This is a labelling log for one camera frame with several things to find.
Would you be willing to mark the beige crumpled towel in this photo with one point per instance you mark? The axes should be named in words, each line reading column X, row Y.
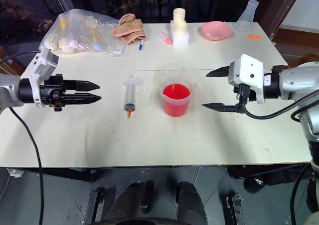
column 129, row 28

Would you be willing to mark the dark rounded robot leg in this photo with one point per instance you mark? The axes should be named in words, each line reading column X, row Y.
column 190, row 202
column 129, row 200

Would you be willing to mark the cream plastic bottle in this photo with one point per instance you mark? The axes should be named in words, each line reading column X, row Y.
column 180, row 14

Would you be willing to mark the white power adapter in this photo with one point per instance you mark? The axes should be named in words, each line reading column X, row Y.
column 15, row 172

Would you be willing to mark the small clear plastic cup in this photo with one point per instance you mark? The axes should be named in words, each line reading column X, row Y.
column 172, row 70

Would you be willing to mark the pink tube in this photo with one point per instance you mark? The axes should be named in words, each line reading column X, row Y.
column 165, row 38

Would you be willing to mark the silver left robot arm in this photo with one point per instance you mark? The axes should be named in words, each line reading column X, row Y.
column 10, row 85

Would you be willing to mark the clear conical flask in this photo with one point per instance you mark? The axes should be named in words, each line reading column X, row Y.
column 246, row 16

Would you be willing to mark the clear plastic syringe orange tip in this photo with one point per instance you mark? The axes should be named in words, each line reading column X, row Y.
column 130, row 93

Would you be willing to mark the short cream plastic cylinder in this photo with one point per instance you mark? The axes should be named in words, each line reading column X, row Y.
column 180, row 27

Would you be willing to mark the beaker with red liquid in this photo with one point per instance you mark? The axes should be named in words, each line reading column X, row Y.
column 175, row 99

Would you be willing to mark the blue and white pen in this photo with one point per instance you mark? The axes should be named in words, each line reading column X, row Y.
column 141, row 45

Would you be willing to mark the clear plastic bag with items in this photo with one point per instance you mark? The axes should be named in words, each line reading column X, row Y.
column 82, row 33

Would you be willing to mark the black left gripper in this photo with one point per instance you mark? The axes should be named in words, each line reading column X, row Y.
column 53, row 90

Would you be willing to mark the brown cardboard box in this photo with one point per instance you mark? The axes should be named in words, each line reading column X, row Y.
column 8, row 60

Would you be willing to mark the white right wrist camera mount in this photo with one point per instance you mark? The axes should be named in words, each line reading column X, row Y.
column 245, row 70

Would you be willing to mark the pink shallow bowl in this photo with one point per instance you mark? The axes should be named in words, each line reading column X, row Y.
column 215, row 31

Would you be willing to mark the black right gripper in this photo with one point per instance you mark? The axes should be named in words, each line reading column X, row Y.
column 250, row 94

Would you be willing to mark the black table foot bracket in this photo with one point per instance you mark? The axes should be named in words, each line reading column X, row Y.
column 93, row 205
column 234, row 207

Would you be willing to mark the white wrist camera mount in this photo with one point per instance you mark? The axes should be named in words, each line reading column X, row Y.
column 245, row 70
column 45, row 62

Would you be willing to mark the small orange pieces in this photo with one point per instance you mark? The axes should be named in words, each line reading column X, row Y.
column 253, row 37

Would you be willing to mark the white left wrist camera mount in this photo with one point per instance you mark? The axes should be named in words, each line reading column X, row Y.
column 45, row 62

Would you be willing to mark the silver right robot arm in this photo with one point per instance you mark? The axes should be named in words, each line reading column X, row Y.
column 296, row 80

